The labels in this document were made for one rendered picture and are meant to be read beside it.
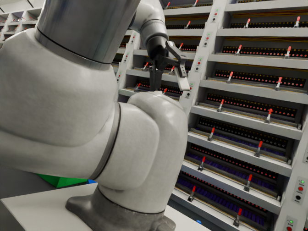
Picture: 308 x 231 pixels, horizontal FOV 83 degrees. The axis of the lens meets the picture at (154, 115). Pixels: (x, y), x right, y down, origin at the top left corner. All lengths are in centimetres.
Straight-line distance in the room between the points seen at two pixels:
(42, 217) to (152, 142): 22
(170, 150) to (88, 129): 15
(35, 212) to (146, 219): 19
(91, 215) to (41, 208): 9
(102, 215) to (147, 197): 9
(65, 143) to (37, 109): 6
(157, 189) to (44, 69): 26
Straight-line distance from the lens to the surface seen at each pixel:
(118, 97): 163
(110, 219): 36
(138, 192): 33
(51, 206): 42
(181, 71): 49
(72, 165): 29
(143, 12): 65
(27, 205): 42
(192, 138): 118
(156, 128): 31
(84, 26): 23
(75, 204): 41
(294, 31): 138
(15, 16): 494
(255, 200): 115
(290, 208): 115
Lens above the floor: 45
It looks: 4 degrees up
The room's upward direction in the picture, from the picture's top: 19 degrees clockwise
